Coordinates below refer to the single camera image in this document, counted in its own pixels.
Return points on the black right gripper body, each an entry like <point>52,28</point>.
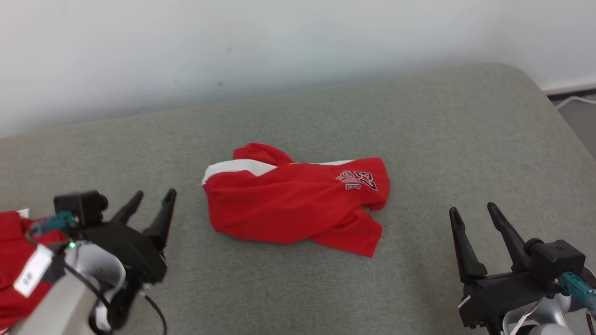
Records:
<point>498,293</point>

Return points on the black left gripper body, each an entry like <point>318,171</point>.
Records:
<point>135,251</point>

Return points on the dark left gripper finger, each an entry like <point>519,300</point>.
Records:
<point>130,207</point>
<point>163,218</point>

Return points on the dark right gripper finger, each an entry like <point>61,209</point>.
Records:
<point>510,237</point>
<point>465,251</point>

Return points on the red Bulls 23 jersey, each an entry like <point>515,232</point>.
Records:
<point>14,260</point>

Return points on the red Bulls 23 shorts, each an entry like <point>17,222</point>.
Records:
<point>288,204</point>

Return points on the white paper label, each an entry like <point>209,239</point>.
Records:
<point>32,272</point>

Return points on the grey fabric sofa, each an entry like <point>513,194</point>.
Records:
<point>326,288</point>

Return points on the white baseboard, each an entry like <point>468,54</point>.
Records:
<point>570,86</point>

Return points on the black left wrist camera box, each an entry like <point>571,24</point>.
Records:
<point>79,207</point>

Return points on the teal left camera connector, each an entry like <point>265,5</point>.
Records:
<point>53,222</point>

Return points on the teal camera connector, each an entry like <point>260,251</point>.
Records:
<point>53,222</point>
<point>577,286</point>

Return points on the teal right camera connector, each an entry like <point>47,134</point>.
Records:
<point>577,286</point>

